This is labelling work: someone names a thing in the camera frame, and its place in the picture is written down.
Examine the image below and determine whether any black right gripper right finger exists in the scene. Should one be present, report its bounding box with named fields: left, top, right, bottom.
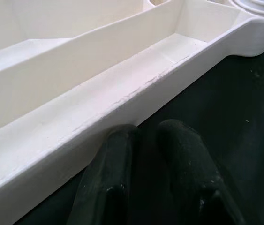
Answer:
left=156, top=119, right=247, bottom=225

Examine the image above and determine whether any white plastic children table top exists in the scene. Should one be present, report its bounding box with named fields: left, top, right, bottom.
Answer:
left=0, top=0, right=264, bottom=225

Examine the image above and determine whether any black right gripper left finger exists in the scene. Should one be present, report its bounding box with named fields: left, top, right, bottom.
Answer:
left=67, top=124, right=141, bottom=225

